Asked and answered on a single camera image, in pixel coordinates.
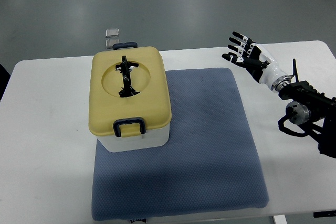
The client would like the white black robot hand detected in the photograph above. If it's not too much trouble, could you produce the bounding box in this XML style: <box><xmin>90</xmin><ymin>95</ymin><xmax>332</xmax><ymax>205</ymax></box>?
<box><xmin>222</xmin><ymin>31</ymin><xmax>293</xmax><ymax>93</ymax></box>

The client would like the upper metal floor plate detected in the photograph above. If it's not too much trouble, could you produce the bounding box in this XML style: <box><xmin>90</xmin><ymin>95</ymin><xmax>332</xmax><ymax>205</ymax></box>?
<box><xmin>105</xmin><ymin>28</ymin><xmax>119</xmax><ymax>38</ymax></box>

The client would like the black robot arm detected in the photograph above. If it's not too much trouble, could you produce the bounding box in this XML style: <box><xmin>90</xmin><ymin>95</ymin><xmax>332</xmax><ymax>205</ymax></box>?
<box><xmin>277</xmin><ymin>59</ymin><xmax>335</xmax><ymax>158</ymax></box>

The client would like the lower metal floor plate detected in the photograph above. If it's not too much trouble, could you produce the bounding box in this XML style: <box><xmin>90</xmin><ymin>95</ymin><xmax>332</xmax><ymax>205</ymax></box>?
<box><xmin>105</xmin><ymin>39</ymin><xmax>120</xmax><ymax>49</ymax></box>

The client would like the black table control panel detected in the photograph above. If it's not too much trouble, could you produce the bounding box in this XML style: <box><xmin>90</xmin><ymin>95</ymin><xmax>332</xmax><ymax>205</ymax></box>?
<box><xmin>313</xmin><ymin>210</ymin><xmax>336</xmax><ymax>218</ymax></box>

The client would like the yellow box lid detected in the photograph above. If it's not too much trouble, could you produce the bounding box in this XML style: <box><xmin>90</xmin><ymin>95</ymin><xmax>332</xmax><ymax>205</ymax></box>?
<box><xmin>89</xmin><ymin>47</ymin><xmax>172</xmax><ymax>137</ymax></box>

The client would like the metal floor plate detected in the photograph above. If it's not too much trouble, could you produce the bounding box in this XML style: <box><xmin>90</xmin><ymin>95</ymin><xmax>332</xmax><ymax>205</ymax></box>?
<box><xmin>105</xmin><ymin>28</ymin><xmax>119</xmax><ymax>38</ymax></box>
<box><xmin>105</xmin><ymin>39</ymin><xmax>120</xmax><ymax>49</ymax></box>

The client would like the blue padded mat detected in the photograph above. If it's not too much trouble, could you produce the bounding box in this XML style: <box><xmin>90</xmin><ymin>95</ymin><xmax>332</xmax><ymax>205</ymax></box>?
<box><xmin>92</xmin><ymin>68</ymin><xmax>269</xmax><ymax>221</ymax></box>

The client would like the white storage box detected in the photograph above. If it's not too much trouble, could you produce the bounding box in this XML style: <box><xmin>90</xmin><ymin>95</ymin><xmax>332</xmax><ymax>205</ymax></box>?
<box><xmin>97</xmin><ymin>124</ymin><xmax>170</xmax><ymax>153</ymax></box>

